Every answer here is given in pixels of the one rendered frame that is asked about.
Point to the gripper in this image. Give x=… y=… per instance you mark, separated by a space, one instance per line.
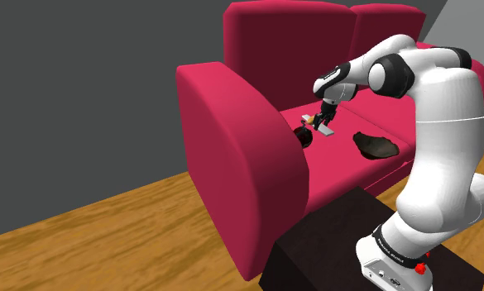
x=327 y=109

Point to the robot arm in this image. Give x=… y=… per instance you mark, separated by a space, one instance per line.
x=447 y=161

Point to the dark round pot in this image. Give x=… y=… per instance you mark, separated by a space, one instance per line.
x=305 y=137

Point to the dark brown shallow bowl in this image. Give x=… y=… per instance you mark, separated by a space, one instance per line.
x=376 y=146

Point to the red sofa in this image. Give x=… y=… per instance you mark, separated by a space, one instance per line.
x=241 y=161

